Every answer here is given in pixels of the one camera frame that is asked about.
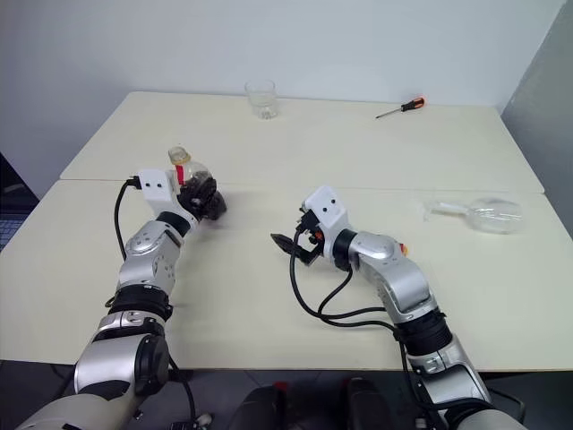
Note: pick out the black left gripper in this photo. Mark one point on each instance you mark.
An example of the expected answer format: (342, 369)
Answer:
(194, 202)

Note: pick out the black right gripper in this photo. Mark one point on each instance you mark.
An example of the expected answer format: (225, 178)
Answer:
(313, 245)

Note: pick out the soy sauce bottle red cap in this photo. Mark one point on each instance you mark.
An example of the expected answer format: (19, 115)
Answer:
(197, 172)

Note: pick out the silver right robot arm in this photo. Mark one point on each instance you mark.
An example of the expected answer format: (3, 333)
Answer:
(403, 277)

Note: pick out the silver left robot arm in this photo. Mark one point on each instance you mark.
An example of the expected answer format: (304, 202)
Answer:
(147, 251)

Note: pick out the clear wine glass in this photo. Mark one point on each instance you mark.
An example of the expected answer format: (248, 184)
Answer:
(494, 217)

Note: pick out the clear glass tumbler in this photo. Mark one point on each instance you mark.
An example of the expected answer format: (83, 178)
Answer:
(260, 100)

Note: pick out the dark rounded shape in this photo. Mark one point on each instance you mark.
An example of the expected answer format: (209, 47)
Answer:
(262, 410)

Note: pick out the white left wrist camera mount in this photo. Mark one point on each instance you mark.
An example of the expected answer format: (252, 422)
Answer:
(154, 188)

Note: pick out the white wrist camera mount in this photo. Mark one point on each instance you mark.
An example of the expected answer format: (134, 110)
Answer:
(154, 188)
(329, 210)

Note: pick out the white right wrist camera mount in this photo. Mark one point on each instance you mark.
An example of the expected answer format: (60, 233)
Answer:
(329, 210)

